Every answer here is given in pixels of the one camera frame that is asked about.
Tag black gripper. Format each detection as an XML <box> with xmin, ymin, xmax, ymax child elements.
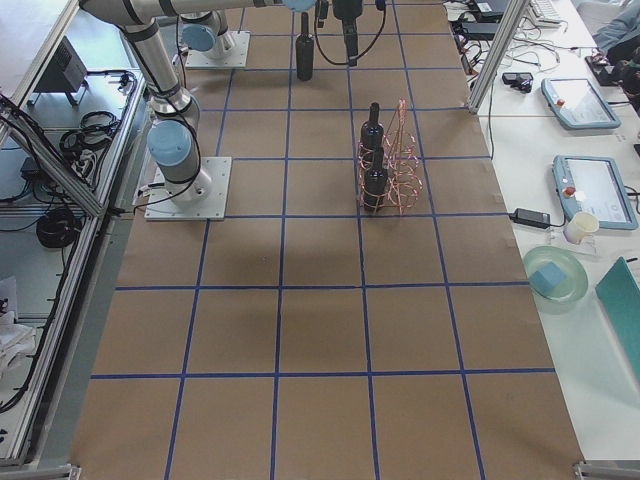
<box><xmin>332</xmin><ymin>0</ymin><xmax>362</xmax><ymax>67</ymax></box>

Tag dark wine bottle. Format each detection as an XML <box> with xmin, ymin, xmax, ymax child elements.
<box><xmin>295</xmin><ymin>12</ymin><xmax>315</xmax><ymax>81</ymax></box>

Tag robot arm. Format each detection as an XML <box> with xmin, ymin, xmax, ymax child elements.
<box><xmin>179</xmin><ymin>1</ymin><xmax>376</xmax><ymax>81</ymax></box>
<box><xmin>79</xmin><ymin>1</ymin><xmax>283</xmax><ymax>205</ymax></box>

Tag dark bottle in rack end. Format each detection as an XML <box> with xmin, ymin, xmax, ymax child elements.
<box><xmin>360</xmin><ymin>102</ymin><xmax>384</xmax><ymax>150</ymax></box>

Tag dark bottle in rack middle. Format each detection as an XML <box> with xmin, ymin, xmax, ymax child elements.
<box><xmin>362</xmin><ymin>147</ymin><xmax>388</xmax><ymax>212</ymax></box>

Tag upper teach pendant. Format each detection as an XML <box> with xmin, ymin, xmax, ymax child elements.
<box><xmin>540</xmin><ymin>78</ymin><xmax>621</xmax><ymax>130</ymax></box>

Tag teach pendant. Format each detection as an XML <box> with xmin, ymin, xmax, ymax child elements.
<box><xmin>552</xmin><ymin>155</ymin><xmax>639</xmax><ymax>231</ymax></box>
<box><xmin>540</xmin><ymin>78</ymin><xmax>621</xmax><ymax>130</ymax></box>

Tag black power brick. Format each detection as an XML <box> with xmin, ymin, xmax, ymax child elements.
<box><xmin>509</xmin><ymin>208</ymin><xmax>551</xmax><ymax>229</ymax></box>

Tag black electronics box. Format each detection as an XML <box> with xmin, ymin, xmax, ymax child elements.
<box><xmin>27</xmin><ymin>36</ymin><xmax>88</xmax><ymax>106</ymax></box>

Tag lower teach pendant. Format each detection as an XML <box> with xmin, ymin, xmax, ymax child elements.
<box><xmin>552</xmin><ymin>155</ymin><xmax>639</xmax><ymax>231</ymax></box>

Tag white paper cup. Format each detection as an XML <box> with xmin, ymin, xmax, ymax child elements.
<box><xmin>563</xmin><ymin>211</ymin><xmax>600</xmax><ymax>245</ymax></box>

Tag green glass plate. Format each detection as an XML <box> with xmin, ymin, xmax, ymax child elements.
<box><xmin>523</xmin><ymin>246</ymin><xmax>589</xmax><ymax>303</ymax></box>

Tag blue foam cube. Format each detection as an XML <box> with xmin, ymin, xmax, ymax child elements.
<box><xmin>529</xmin><ymin>262</ymin><xmax>567</xmax><ymax>295</ymax></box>

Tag teal notebook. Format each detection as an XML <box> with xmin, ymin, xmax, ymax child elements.
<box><xmin>596</xmin><ymin>257</ymin><xmax>639</xmax><ymax>378</ymax></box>

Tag crumpled white cloth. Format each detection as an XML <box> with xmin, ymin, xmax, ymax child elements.
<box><xmin>0</xmin><ymin>275</ymin><xmax>37</xmax><ymax>381</ymax></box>

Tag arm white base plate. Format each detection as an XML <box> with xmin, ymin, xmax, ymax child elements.
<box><xmin>144</xmin><ymin>157</ymin><xmax>232</xmax><ymax>221</ymax></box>
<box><xmin>184</xmin><ymin>28</ymin><xmax>250</xmax><ymax>70</ymax></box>

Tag copper wire wine rack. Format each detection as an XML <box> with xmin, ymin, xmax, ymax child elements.
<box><xmin>357</xmin><ymin>98</ymin><xmax>423</xmax><ymax>214</ymax></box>

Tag coiled black cables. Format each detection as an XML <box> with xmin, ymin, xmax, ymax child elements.
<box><xmin>36</xmin><ymin>206</ymin><xmax>76</xmax><ymax>249</ymax></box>

